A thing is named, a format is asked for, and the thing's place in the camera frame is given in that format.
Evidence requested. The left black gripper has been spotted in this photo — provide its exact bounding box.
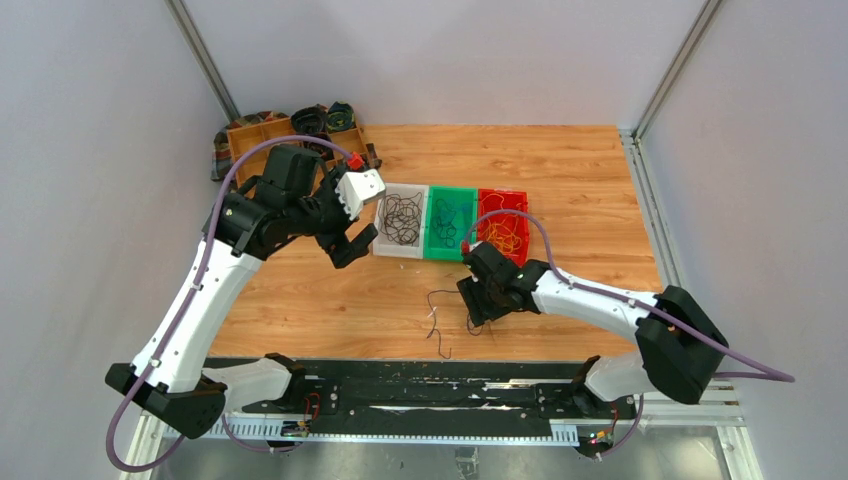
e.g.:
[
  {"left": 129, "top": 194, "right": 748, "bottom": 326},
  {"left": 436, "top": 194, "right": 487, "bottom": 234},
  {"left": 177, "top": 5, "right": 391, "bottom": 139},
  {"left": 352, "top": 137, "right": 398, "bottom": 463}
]
[{"left": 288, "top": 166, "right": 378, "bottom": 266}]

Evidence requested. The dark brown wire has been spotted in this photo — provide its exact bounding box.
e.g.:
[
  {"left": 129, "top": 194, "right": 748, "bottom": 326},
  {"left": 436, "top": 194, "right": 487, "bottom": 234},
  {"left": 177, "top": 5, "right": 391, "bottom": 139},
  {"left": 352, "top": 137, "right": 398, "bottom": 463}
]
[{"left": 378, "top": 192, "right": 425, "bottom": 246}]

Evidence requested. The yellow wire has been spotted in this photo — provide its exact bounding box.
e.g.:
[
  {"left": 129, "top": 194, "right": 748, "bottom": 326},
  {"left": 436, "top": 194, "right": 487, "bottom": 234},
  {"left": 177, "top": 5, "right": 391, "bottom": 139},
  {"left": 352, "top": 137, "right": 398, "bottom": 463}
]
[{"left": 479, "top": 195, "right": 526, "bottom": 256}]

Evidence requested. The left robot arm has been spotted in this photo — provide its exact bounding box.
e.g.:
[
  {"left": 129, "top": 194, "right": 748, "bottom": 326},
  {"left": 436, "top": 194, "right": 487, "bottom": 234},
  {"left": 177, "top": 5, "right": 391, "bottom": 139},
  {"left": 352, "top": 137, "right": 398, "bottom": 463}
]
[{"left": 106, "top": 144, "right": 386, "bottom": 439}]

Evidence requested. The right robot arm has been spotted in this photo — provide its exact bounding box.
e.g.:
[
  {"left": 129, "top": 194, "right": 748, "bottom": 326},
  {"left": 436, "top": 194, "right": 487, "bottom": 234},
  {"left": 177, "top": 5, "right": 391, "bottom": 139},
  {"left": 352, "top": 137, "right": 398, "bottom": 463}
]
[{"left": 457, "top": 242, "right": 728, "bottom": 417}]

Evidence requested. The white plastic bin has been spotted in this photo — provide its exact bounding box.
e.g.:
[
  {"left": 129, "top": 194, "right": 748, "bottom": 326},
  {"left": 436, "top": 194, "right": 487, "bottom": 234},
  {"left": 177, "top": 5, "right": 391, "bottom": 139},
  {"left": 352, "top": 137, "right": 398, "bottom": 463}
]
[{"left": 372, "top": 183, "right": 430, "bottom": 259}]

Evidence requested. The red plastic bin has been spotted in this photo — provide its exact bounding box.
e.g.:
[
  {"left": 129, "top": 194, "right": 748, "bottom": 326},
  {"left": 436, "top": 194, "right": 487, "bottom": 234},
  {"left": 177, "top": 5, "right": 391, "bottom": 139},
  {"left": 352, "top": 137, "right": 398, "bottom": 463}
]
[{"left": 477, "top": 189, "right": 530, "bottom": 267}]

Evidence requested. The green plastic bin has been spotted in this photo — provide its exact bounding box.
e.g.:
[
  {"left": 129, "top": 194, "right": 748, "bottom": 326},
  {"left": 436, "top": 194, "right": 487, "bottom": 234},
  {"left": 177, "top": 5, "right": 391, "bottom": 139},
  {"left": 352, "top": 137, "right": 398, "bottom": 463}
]
[{"left": 423, "top": 186, "right": 478, "bottom": 262}]

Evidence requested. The wooden compartment tray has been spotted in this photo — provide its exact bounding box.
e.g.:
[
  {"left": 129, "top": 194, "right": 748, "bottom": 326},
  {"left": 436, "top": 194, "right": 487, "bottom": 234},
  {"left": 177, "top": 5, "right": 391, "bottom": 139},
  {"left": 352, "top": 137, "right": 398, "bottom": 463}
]
[{"left": 228, "top": 117, "right": 381, "bottom": 168}]

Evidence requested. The rolled green tie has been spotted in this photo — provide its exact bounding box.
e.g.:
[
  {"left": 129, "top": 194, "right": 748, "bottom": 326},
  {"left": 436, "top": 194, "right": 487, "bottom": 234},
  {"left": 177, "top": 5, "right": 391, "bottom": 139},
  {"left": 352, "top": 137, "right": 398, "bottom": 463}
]
[{"left": 327, "top": 101, "right": 356, "bottom": 133}]

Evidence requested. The rolled dark tie back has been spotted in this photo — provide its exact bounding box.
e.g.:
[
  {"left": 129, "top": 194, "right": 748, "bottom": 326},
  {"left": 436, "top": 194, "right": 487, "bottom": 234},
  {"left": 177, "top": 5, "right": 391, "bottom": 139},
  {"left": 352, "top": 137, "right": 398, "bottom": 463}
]
[{"left": 290, "top": 105, "right": 327, "bottom": 136}]

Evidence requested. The plaid cloth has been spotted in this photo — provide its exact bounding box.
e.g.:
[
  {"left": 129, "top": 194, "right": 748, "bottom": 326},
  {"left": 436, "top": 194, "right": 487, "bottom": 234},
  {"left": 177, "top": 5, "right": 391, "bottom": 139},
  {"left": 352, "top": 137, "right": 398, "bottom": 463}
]
[{"left": 210, "top": 110, "right": 288, "bottom": 182}]

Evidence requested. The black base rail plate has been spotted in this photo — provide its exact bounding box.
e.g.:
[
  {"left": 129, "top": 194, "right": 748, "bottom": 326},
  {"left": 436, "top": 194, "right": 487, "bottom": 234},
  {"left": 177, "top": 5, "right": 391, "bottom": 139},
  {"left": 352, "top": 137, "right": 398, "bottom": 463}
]
[{"left": 242, "top": 359, "right": 637, "bottom": 441}]

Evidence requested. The aluminium frame rail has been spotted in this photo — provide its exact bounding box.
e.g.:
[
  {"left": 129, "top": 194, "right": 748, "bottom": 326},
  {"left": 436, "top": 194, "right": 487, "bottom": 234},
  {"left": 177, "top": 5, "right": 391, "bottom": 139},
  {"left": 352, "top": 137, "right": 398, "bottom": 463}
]
[{"left": 125, "top": 360, "right": 762, "bottom": 479}]

